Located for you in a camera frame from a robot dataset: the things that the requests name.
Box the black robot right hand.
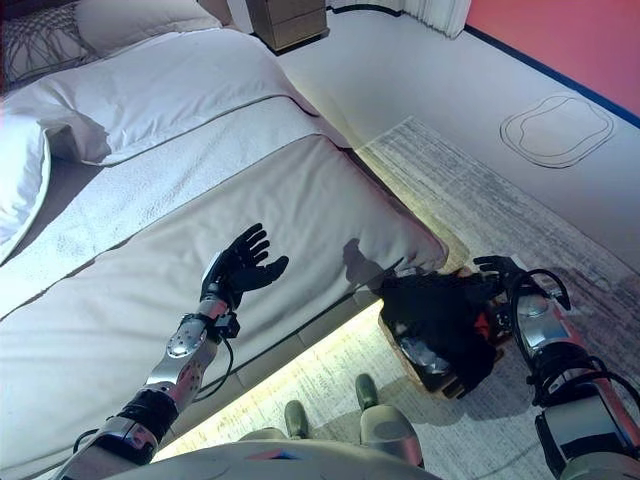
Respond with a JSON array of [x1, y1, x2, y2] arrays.
[[472, 254, 521, 296]]

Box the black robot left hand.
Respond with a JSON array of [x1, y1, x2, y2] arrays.
[[199, 223, 290, 309]]

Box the black garment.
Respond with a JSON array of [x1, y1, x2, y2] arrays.
[[379, 268, 502, 400]]

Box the bed with beige cover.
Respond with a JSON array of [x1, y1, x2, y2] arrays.
[[0, 0, 450, 471]]

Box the brown wicker basket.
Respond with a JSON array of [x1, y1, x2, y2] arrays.
[[377, 267, 507, 402]]

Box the grey streaked rug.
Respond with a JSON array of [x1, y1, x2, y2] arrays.
[[154, 117, 640, 480]]

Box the white crumpled garment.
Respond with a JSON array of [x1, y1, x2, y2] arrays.
[[399, 333, 452, 377]]

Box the grey robot torso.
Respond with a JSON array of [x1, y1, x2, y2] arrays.
[[114, 438, 441, 480]]

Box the robot right leg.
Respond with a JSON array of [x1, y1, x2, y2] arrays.
[[354, 373, 427, 470]]

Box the white folded duvet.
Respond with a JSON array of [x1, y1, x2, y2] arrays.
[[0, 27, 321, 266]]

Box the brown wooden nightstand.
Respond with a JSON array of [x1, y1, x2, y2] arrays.
[[244, 0, 332, 52]]

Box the white curtain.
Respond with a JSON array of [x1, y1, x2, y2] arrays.
[[402, 0, 472, 41]]

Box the plain beige pillow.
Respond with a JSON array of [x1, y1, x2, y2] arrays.
[[73, 0, 225, 57]]

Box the branch patterned pillow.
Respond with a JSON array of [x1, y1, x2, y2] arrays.
[[0, 3, 97, 85]]

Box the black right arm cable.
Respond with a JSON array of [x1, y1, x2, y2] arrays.
[[509, 268, 572, 312]]

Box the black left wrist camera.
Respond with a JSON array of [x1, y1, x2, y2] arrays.
[[215, 312, 242, 341]]

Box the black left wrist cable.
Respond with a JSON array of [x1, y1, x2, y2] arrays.
[[193, 337, 236, 402]]

